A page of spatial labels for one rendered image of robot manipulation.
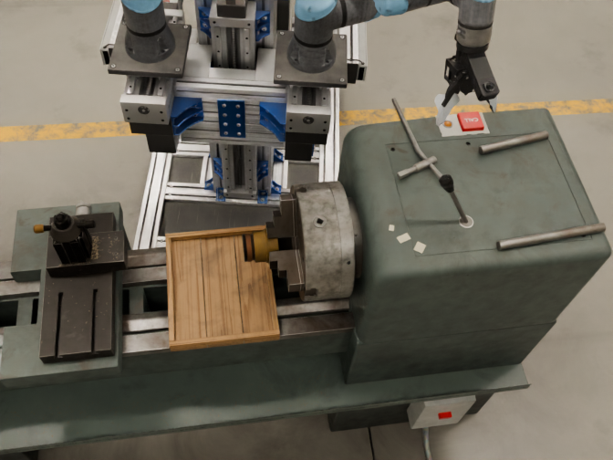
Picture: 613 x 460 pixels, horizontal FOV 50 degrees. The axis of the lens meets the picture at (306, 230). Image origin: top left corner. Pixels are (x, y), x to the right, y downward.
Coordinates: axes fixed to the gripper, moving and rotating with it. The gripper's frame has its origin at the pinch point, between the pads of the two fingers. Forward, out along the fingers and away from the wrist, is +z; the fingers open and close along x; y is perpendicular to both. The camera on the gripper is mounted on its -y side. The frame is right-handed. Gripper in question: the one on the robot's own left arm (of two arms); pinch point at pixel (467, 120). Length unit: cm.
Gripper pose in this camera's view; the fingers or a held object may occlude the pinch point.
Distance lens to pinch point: 166.6
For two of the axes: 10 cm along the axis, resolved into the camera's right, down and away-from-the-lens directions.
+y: -3.0, -6.4, 7.0
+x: -9.5, 2.4, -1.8
